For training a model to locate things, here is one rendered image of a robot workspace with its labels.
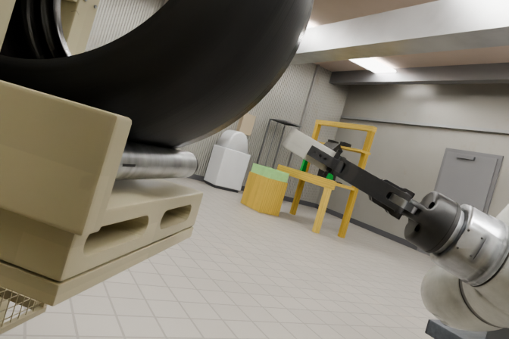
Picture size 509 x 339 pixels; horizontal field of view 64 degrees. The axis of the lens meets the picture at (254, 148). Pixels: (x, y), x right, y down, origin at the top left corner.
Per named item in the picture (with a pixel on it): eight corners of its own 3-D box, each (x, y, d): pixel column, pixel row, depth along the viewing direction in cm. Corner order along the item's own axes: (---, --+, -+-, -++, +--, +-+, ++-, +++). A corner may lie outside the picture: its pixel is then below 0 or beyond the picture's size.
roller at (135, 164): (69, 189, 34) (85, 137, 34) (23, 173, 35) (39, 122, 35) (195, 181, 68) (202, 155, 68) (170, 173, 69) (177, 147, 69)
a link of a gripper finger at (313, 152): (339, 174, 54) (340, 174, 51) (306, 154, 55) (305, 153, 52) (345, 164, 54) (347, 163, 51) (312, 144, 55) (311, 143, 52)
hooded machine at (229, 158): (229, 188, 964) (245, 134, 966) (242, 194, 911) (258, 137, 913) (201, 181, 926) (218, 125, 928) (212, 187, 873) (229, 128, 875)
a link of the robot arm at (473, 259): (524, 228, 46) (476, 201, 47) (482, 296, 47) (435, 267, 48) (491, 219, 55) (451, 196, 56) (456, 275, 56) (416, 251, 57)
